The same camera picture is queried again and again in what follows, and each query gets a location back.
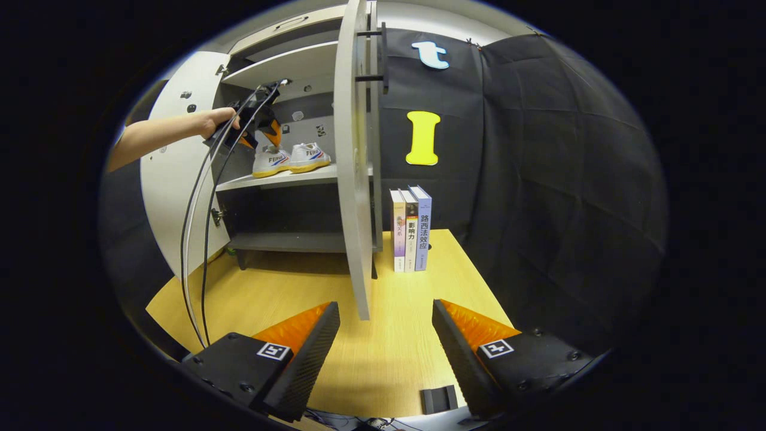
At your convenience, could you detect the black spine book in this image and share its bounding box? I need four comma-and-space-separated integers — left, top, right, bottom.
399, 189, 418, 273

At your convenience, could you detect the white spine book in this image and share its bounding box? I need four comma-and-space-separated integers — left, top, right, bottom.
390, 189, 406, 273

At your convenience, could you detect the white shoe cabinet door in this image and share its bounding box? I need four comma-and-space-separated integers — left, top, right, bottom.
139, 51, 234, 281
334, 0, 390, 321

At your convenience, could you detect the white shoe cabinet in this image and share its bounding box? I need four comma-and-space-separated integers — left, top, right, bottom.
212, 3, 384, 279

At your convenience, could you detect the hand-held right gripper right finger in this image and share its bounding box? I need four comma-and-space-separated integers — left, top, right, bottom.
432, 299, 599, 420

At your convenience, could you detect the black cable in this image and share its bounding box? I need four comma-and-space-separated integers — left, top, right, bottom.
200, 81, 288, 348

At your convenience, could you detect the white cable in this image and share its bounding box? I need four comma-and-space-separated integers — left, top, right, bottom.
180, 78, 294, 351

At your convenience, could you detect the white canvas shoe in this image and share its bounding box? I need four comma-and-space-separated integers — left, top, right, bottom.
251, 144, 292, 179
289, 142, 332, 174

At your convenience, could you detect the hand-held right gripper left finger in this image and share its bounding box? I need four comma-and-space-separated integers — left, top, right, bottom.
183, 301, 341, 423

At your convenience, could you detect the blue spine book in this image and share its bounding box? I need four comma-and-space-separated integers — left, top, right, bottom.
409, 185, 433, 271

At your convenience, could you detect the black table bracket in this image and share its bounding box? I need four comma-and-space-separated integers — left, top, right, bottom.
421, 387, 459, 415

